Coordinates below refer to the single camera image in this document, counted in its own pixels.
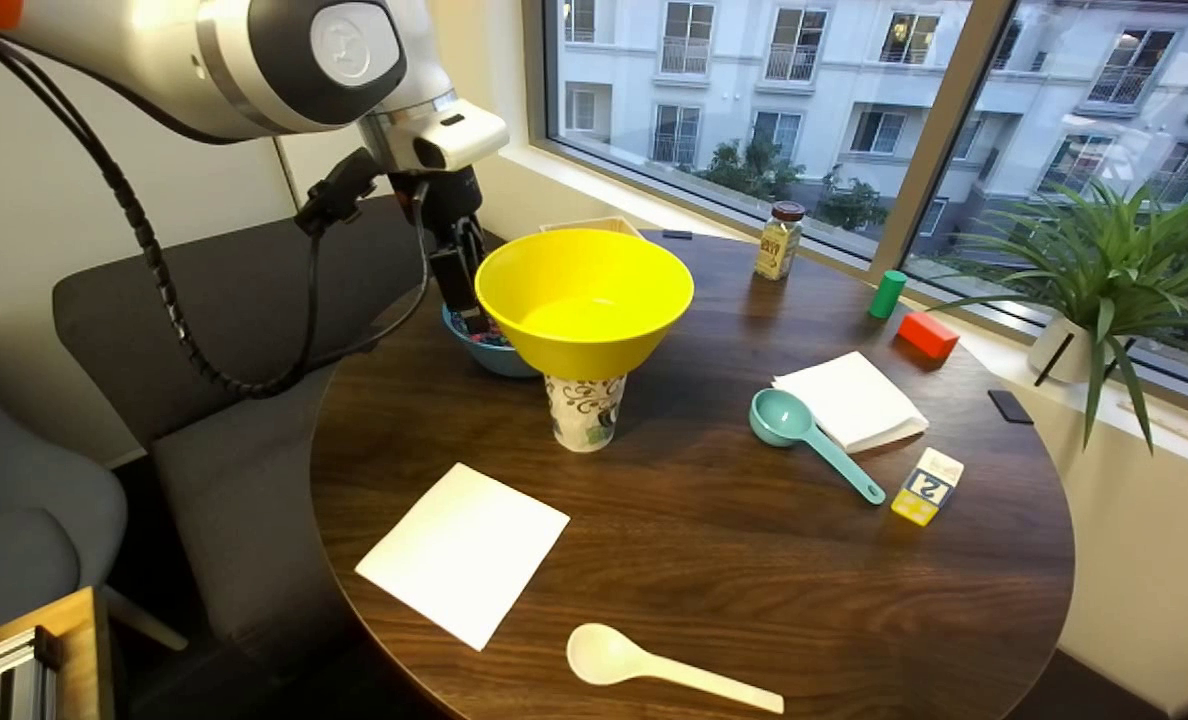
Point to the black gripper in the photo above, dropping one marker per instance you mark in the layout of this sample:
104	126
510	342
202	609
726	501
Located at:
448	204

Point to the yellow plastic bowl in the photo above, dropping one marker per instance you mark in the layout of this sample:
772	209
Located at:
585	303

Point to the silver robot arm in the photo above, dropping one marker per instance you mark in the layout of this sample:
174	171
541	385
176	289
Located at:
237	71

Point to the blue bowl of colourful beads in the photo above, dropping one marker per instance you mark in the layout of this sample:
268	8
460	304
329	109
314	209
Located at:
486	350

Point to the patterned paper cup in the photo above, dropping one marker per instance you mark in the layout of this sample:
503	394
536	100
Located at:
585	411

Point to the white paper sheet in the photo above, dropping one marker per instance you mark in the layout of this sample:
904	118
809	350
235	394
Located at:
464	552

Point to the dark grey sofa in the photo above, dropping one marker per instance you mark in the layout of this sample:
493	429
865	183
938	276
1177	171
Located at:
218	358

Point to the glass jar with dark lid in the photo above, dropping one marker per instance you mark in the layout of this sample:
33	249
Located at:
777	243

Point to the teal measuring scoop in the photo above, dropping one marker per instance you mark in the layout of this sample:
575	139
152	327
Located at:
777	416

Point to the white plastic spoon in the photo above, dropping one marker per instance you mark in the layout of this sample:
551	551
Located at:
603	654

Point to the folded white napkin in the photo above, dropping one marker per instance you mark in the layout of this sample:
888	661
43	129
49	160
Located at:
852	402

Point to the green block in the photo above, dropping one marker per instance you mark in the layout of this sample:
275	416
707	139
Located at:
885	295

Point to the red block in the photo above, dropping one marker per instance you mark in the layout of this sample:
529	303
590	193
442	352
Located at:
927	337

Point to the grey chair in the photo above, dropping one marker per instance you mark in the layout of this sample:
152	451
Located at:
70	521

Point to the yellow and white small box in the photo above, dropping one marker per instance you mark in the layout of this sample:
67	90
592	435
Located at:
930	485

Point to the black table clamp pad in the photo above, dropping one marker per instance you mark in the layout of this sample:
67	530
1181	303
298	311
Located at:
1010	404

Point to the wooden side cabinet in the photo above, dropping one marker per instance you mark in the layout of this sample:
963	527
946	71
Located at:
77	654

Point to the potted green plant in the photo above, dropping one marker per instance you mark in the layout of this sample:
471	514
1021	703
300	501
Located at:
1105	262

